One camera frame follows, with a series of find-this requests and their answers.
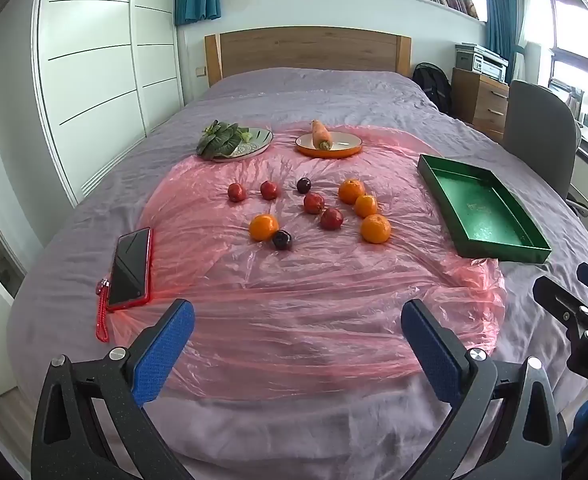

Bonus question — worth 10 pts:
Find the orange plate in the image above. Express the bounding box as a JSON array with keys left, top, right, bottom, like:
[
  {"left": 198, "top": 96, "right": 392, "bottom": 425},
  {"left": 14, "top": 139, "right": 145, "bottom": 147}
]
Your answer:
[{"left": 295, "top": 131, "right": 364, "bottom": 159}]

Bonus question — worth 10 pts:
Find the wooden drawer cabinet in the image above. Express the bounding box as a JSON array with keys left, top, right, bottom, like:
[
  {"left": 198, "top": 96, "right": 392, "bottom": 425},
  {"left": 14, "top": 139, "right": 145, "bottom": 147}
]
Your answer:
[{"left": 450, "top": 67, "right": 510, "bottom": 142}]

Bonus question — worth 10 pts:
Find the grey chair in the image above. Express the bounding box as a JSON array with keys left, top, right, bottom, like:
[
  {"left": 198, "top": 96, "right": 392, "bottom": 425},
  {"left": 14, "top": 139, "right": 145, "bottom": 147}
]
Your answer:
[{"left": 502, "top": 80, "right": 588, "bottom": 218}]

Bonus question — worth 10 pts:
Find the grey printer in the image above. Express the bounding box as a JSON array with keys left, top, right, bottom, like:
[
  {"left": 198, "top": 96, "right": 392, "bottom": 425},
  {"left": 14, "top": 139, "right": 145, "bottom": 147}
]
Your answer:
[{"left": 455, "top": 43, "right": 509, "bottom": 82}]

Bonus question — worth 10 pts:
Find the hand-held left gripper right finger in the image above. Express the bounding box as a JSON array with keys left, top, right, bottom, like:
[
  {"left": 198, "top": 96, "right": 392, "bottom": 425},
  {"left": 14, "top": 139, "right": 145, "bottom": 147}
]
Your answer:
[{"left": 400, "top": 298, "right": 567, "bottom": 480}]

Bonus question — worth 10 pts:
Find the grey plate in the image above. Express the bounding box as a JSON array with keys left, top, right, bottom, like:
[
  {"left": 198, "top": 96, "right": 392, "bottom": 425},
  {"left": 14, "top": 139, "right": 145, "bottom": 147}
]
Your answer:
[{"left": 209, "top": 127, "right": 274, "bottom": 162}]

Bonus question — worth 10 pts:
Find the wooden headboard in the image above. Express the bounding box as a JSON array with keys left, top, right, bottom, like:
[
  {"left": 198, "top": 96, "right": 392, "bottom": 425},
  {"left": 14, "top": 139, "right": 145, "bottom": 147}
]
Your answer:
[{"left": 204, "top": 26, "right": 412, "bottom": 87}]

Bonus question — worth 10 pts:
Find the leafy green vegetable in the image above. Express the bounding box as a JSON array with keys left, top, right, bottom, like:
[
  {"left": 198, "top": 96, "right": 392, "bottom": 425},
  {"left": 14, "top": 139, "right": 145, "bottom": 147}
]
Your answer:
[{"left": 196, "top": 120, "right": 255, "bottom": 157}]

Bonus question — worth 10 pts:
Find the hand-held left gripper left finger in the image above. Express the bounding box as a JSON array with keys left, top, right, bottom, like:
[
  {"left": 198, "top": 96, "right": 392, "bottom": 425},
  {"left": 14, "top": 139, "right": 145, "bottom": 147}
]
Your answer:
[{"left": 30, "top": 298, "right": 197, "bottom": 480}]

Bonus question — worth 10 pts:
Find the phone in red case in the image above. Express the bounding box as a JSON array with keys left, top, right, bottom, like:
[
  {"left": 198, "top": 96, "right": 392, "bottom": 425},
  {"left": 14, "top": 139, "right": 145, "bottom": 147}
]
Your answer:
[{"left": 106, "top": 227, "right": 153, "bottom": 311}]

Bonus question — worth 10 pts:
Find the carrot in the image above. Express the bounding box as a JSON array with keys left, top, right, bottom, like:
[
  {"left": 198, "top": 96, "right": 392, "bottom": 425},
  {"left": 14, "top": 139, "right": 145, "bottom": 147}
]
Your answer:
[{"left": 310, "top": 119, "right": 333, "bottom": 152}]

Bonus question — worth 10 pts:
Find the red wrist strap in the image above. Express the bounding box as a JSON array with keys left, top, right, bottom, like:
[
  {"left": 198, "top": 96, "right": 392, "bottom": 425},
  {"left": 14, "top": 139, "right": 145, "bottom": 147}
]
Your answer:
[{"left": 94, "top": 278, "right": 112, "bottom": 343}]

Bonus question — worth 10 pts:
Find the bed with purple sheet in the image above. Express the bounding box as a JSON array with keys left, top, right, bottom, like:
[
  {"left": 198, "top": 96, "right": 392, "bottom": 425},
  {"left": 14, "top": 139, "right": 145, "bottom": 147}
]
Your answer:
[{"left": 6, "top": 67, "right": 588, "bottom": 480}]

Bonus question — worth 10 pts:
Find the orange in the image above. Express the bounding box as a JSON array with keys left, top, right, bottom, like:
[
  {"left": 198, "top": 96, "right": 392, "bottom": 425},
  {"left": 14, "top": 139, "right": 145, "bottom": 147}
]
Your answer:
[
  {"left": 360, "top": 214, "right": 392, "bottom": 245},
  {"left": 249, "top": 214, "right": 280, "bottom": 243},
  {"left": 354, "top": 194, "right": 379, "bottom": 219},
  {"left": 338, "top": 178, "right": 366, "bottom": 205}
]

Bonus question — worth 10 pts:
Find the black backpack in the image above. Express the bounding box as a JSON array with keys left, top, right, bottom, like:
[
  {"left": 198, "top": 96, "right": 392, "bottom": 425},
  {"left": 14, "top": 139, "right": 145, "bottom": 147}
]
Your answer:
[{"left": 412, "top": 62, "right": 454, "bottom": 115}]

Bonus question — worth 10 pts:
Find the green tray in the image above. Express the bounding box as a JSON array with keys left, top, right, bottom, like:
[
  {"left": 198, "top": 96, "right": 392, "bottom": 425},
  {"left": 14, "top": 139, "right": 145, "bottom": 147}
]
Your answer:
[{"left": 417, "top": 153, "right": 552, "bottom": 264}]

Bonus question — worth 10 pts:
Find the white wardrobe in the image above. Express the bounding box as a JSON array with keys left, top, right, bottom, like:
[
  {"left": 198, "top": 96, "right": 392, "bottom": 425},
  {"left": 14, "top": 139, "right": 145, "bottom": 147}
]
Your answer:
[{"left": 31, "top": 0, "right": 185, "bottom": 201}]

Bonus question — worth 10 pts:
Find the pink plastic sheet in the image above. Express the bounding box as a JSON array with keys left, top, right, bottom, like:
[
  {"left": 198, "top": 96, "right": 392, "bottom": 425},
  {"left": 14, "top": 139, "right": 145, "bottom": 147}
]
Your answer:
[{"left": 139, "top": 125, "right": 507, "bottom": 403}]

